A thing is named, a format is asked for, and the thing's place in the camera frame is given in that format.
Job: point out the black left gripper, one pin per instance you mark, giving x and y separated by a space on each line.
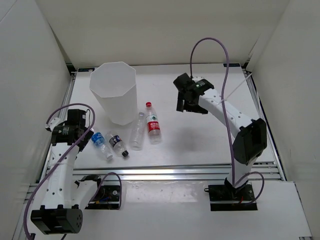
88 137

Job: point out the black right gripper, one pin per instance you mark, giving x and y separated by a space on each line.
198 109

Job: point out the blue label plastic bottle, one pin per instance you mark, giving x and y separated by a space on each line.
99 143

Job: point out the black label plastic bottle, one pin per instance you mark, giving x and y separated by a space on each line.
117 144

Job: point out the red label plastic bottle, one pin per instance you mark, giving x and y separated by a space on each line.
153 126

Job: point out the clear unlabelled plastic bottle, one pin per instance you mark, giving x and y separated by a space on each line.
136 139

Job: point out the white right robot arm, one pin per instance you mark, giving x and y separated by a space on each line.
249 136

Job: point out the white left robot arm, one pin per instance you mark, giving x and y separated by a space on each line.
61 210

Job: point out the white octagonal plastic bin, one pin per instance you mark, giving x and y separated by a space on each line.
114 86

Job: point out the white cable tie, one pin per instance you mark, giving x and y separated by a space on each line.
232 92

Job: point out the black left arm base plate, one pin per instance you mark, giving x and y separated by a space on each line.
108 197

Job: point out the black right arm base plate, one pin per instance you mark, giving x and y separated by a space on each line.
222 200

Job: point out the aluminium table frame rail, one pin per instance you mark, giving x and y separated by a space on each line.
163 185

